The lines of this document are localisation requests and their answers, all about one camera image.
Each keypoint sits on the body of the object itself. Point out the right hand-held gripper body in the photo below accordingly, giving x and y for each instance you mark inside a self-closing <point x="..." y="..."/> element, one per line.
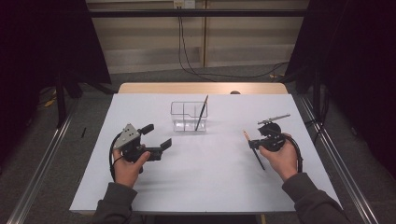
<point x="271" y="130"/>

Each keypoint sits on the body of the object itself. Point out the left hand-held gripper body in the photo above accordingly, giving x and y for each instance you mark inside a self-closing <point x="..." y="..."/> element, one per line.
<point x="127" y="135"/>

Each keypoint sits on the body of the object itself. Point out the black pen with orange end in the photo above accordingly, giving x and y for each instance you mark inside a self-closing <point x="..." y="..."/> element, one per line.
<point x="201" y="113"/>
<point x="259" y="158"/>

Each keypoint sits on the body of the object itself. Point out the clear plastic pen holder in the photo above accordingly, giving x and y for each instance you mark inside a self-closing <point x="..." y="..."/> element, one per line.
<point x="185" y="119"/>

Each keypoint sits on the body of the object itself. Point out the person's right hand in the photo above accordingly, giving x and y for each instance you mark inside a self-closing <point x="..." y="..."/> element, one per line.
<point x="285" y="161"/>

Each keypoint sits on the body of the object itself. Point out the person's left hand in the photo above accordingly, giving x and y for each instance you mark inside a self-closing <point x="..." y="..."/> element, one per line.
<point x="127" y="172"/>

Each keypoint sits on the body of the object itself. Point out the small black stick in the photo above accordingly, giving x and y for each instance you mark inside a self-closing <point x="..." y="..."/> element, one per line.
<point x="83" y="132"/>

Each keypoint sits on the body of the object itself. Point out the dark round table grommet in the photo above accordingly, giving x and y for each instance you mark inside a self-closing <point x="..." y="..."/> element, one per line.
<point x="235" y="92"/>

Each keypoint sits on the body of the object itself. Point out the white table cover sheet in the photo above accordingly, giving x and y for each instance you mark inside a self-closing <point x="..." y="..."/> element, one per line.
<point x="202" y="186"/>

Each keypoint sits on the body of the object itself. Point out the black metal stand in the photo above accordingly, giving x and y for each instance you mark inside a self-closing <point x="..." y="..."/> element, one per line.
<point x="61" y="99"/>

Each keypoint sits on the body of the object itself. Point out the dark curtain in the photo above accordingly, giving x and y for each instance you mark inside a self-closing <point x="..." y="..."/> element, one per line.
<point x="31" y="46"/>
<point x="358" y="62"/>

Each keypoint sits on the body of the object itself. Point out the long desk with dark edge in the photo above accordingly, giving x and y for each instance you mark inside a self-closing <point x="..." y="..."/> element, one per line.
<point x="199" y="13"/>

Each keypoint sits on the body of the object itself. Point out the metal floor rail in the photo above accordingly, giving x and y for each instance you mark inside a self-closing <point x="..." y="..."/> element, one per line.
<point x="40" y="174"/>
<point x="345" y="168"/>

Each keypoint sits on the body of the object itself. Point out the white wall power outlet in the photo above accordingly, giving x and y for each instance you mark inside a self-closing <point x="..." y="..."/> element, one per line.
<point x="184" y="3"/>

